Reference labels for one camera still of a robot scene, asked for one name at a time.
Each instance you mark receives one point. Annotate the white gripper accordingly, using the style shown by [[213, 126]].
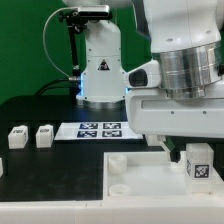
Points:
[[150, 112]]

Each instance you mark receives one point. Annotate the white square tabletop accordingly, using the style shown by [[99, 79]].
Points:
[[149, 174]]

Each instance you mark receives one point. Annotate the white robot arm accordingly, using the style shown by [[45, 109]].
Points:
[[180, 92]]

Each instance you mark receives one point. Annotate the white marker sheet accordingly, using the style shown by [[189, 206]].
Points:
[[95, 130]]

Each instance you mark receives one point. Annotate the white part left edge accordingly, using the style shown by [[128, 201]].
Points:
[[1, 167]]

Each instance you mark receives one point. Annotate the white obstacle wall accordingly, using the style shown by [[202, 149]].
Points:
[[191, 209]]

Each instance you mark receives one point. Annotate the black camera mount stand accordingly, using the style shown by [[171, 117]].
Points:
[[76, 20]]

